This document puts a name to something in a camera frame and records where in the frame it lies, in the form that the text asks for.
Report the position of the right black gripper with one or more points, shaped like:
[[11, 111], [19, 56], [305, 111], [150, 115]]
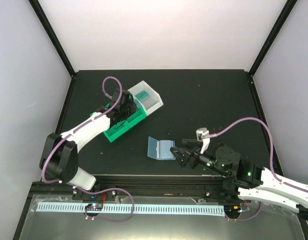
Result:
[[187, 155]]

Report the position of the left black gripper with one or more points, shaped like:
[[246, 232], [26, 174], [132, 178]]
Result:
[[133, 108]]

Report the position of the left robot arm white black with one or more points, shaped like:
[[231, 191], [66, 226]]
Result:
[[59, 160]]

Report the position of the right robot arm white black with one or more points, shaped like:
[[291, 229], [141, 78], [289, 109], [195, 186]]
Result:
[[244, 180]]

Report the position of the teal card in white bin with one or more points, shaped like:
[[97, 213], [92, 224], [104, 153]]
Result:
[[142, 96]]

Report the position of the green bin middle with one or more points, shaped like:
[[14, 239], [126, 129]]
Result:
[[138, 116]]

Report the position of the green bin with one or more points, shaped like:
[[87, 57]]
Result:
[[116, 130], [138, 116]]

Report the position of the white translucent bin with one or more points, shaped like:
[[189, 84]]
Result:
[[153, 103]]

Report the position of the green bin left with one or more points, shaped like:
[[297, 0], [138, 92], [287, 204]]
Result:
[[116, 130]]

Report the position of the right controller board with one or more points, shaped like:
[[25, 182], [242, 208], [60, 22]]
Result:
[[234, 209]]

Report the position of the controller board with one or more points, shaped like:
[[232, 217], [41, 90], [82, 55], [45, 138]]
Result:
[[94, 207], [234, 209]]

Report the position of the left controller board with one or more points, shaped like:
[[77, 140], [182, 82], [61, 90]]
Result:
[[94, 207]]

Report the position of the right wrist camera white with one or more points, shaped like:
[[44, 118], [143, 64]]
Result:
[[202, 135]]

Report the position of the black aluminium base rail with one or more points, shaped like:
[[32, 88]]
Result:
[[160, 186]]

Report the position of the white slotted cable duct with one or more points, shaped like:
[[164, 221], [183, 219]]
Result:
[[153, 209]]

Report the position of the left frame post black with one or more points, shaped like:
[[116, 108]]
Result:
[[36, 6]]

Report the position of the frame post black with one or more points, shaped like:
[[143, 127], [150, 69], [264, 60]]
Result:
[[36, 6], [279, 23]]

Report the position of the right frame post black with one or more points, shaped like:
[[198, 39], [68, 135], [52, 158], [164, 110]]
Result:
[[279, 23]]

